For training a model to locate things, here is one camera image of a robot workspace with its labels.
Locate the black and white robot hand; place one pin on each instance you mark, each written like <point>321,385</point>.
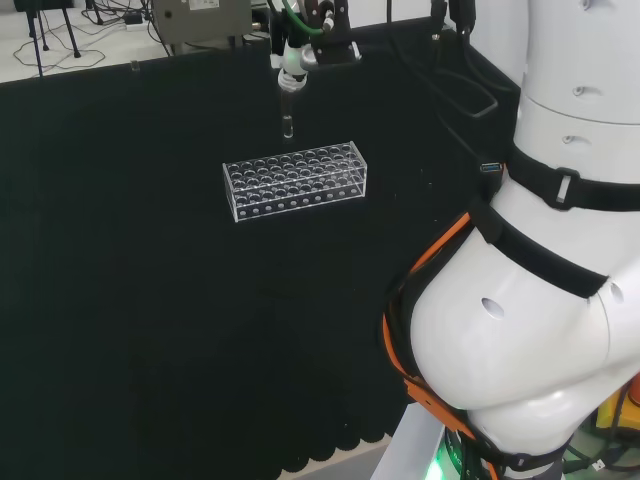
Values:
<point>330,50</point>

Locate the clear glass test tube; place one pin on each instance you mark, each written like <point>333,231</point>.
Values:
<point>287,122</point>

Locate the clear plastic test tube rack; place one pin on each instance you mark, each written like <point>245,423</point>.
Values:
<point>295,182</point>

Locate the grey metal equipment box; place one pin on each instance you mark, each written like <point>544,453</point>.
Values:
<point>200,22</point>

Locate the small clear cloth clip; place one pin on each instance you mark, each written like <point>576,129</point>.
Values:
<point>134,65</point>

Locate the black tripod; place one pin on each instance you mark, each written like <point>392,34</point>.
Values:
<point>67,30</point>

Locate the black bench cloth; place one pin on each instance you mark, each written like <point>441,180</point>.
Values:
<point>175,300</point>

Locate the yellow stop button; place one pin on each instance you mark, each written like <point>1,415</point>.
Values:
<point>620,405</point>

